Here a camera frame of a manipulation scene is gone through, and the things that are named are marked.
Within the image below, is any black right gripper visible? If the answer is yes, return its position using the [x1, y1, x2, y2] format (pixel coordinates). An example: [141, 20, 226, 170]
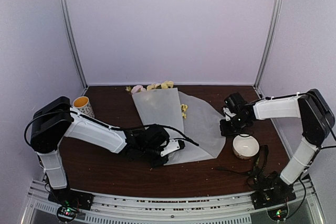
[220, 114, 249, 136]

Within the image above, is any white wrapping paper sheet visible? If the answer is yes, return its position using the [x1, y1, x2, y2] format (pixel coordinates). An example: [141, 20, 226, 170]
[132, 88, 226, 166]

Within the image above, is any small yellow flower bunch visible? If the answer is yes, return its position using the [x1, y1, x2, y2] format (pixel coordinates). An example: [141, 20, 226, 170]
[181, 104, 188, 119]

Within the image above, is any black strap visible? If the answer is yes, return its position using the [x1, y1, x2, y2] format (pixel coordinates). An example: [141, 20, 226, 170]
[212, 145, 270, 183]

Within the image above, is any pink flower stem two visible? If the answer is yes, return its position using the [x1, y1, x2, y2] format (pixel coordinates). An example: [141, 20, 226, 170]
[125, 85, 146, 95]

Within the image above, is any large yellow flower bunch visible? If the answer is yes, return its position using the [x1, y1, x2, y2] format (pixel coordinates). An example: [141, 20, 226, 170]
[146, 81, 174, 91]

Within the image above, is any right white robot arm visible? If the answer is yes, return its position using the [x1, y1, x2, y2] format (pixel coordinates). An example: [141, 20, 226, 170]
[219, 89, 335, 204]

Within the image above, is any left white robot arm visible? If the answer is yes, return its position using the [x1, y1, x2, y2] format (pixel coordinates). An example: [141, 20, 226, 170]
[24, 97, 176, 205]

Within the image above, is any plain white round bowl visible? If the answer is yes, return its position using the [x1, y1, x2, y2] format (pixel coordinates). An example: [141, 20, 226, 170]
[233, 134, 259, 160]

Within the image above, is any patterned white mug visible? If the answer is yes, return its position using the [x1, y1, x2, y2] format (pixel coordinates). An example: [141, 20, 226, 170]
[72, 96, 95, 118]

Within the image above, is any aluminium front rail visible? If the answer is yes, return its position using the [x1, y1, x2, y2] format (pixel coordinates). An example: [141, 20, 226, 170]
[22, 176, 326, 224]

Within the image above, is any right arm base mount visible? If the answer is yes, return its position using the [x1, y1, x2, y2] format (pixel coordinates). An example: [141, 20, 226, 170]
[247, 172, 297, 222]

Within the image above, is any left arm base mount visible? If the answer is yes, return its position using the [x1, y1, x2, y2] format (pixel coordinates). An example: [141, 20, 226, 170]
[45, 180, 94, 223]

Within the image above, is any right aluminium corner post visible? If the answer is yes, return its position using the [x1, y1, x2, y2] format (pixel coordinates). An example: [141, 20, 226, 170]
[254, 0, 283, 91]

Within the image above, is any aluminium corner post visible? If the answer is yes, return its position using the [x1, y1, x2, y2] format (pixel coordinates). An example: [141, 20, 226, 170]
[254, 0, 283, 91]
[60, 0, 88, 90]

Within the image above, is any left aluminium corner post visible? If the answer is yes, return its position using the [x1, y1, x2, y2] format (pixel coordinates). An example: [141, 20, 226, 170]
[60, 0, 88, 90]

